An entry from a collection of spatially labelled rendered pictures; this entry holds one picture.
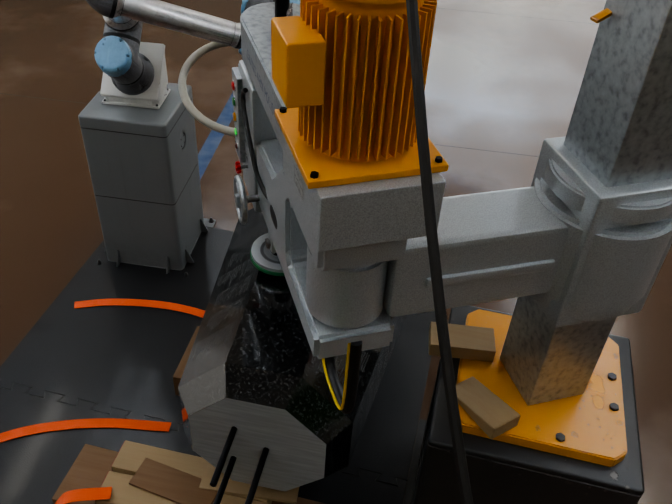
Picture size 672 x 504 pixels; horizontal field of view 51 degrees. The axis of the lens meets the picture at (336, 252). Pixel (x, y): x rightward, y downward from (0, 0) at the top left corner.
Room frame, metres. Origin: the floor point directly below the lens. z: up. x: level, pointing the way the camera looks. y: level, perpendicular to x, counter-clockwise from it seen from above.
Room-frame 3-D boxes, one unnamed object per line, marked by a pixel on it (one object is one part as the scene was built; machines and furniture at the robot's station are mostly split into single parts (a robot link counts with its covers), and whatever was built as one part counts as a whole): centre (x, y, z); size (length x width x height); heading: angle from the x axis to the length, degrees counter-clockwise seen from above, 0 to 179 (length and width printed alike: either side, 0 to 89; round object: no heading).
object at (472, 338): (1.53, -0.41, 0.81); 0.20 x 0.10 x 0.05; 86
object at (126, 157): (2.87, 0.95, 0.43); 0.50 x 0.50 x 0.85; 84
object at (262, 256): (1.86, 0.19, 0.85); 0.21 x 0.21 x 0.01
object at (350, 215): (1.53, 0.07, 1.60); 0.96 x 0.25 x 0.17; 19
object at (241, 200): (1.71, 0.26, 1.18); 0.15 x 0.10 x 0.15; 19
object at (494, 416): (1.30, -0.45, 0.80); 0.20 x 0.10 x 0.05; 34
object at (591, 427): (1.43, -0.65, 0.76); 0.49 x 0.49 x 0.05; 78
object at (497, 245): (1.37, -0.46, 1.34); 0.74 x 0.34 x 0.25; 107
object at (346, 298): (1.24, -0.03, 1.32); 0.19 x 0.19 x 0.20
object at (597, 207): (1.43, -0.65, 1.36); 0.35 x 0.35 x 0.41
